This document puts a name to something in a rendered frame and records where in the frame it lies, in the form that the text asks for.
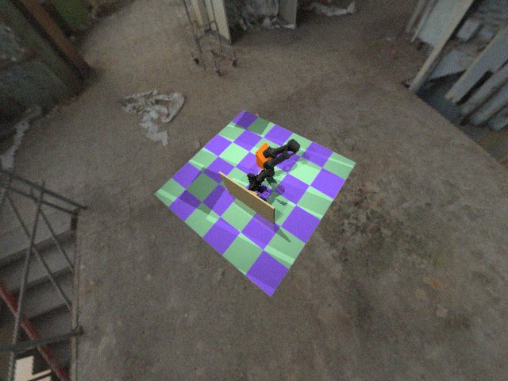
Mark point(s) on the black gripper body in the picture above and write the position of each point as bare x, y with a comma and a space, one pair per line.
258, 180

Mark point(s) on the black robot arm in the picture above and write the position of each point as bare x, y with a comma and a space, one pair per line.
292, 145

